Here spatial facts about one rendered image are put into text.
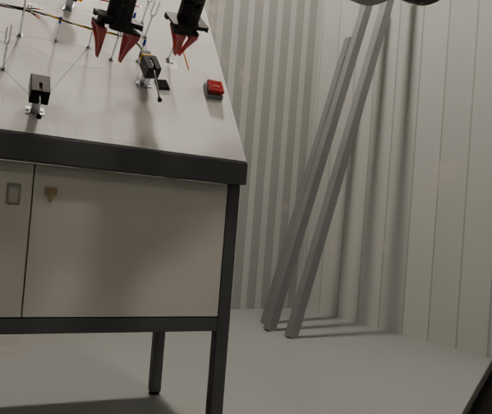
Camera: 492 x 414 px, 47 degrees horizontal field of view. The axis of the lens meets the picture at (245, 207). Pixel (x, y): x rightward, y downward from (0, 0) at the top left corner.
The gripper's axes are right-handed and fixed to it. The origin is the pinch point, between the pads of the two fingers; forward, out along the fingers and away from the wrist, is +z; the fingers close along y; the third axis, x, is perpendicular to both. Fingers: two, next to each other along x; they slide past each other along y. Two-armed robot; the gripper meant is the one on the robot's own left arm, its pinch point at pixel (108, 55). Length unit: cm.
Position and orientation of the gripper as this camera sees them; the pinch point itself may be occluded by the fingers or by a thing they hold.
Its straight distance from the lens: 139.5
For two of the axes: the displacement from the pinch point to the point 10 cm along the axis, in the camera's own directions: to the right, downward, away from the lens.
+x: 4.4, 5.1, -7.4
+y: -8.3, -0.8, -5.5
